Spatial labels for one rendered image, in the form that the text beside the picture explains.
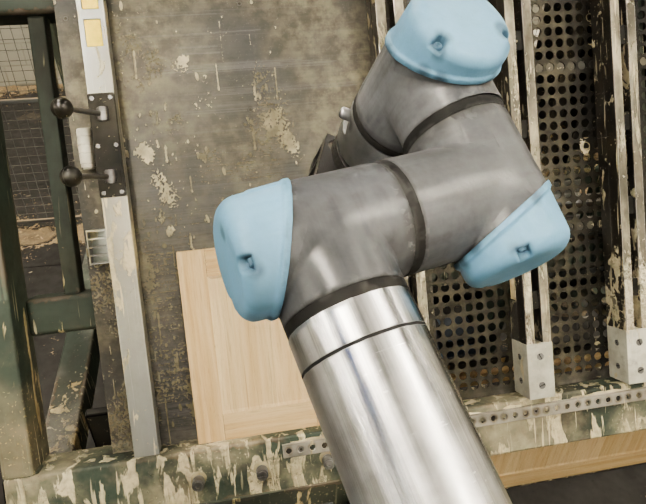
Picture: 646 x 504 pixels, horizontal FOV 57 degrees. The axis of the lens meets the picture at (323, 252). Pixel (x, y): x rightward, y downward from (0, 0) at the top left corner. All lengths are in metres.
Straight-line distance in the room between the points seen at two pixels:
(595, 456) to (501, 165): 1.83
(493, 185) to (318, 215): 0.11
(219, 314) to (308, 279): 0.96
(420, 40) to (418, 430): 0.24
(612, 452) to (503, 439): 0.79
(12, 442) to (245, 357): 0.48
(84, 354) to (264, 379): 0.62
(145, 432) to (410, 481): 1.06
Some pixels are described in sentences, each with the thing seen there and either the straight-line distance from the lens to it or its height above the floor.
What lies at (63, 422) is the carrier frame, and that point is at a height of 0.79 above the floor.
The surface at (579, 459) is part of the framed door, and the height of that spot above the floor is 0.33.
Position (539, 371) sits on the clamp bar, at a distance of 1.42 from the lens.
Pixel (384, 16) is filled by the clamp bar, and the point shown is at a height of 1.64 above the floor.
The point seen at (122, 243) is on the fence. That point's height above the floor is 1.28.
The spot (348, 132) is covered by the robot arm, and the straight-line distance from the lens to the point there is 0.49.
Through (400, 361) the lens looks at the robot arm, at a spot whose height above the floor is 1.73.
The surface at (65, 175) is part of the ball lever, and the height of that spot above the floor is 1.45.
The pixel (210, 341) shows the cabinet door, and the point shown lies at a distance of 1.28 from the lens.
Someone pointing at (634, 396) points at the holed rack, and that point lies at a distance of 1.58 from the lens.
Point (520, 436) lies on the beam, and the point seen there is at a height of 0.83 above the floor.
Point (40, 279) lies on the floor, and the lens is 3.50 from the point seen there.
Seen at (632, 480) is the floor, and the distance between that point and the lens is 2.60.
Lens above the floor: 1.94
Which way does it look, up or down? 35 degrees down
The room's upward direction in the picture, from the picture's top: straight up
